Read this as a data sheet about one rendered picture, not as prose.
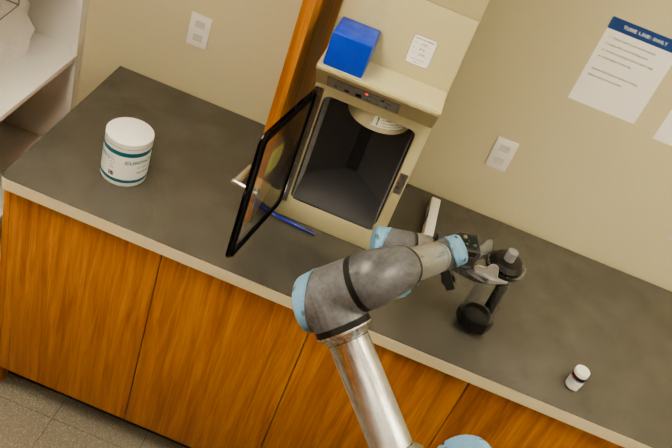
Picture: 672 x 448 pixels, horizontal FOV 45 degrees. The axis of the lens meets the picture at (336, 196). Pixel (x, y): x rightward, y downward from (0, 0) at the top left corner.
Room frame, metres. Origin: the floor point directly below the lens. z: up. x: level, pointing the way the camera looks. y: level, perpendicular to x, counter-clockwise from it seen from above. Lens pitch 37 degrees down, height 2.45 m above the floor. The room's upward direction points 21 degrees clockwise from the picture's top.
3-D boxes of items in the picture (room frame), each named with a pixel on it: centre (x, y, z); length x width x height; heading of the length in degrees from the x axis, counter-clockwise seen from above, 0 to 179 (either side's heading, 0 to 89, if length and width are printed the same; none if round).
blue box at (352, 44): (1.77, 0.09, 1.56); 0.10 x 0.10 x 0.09; 88
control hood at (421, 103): (1.77, 0.00, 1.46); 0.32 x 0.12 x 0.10; 88
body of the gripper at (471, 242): (1.64, -0.33, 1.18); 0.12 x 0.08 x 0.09; 103
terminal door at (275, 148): (1.66, 0.18, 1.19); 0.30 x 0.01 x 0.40; 169
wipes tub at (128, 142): (1.75, 0.59, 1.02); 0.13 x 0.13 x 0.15
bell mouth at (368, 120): (1.92, -0.03, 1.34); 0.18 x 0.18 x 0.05
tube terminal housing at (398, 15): (1.95, -0.01, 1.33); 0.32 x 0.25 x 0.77; 88
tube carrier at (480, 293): (1.67, -0.47, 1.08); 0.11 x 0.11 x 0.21
